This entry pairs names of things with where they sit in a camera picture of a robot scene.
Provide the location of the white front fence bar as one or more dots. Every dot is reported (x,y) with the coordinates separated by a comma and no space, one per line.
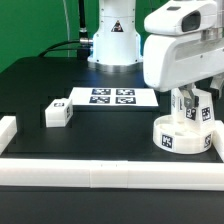
(112,174)

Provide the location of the white left fence bar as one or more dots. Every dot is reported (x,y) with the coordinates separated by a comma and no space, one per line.
(8,129)

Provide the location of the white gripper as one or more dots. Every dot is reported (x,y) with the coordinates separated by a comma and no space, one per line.
(179,61)

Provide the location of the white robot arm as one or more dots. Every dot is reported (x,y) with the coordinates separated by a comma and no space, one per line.
(117,47)

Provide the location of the white marker sheet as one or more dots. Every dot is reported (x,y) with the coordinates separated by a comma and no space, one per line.
(113,96)

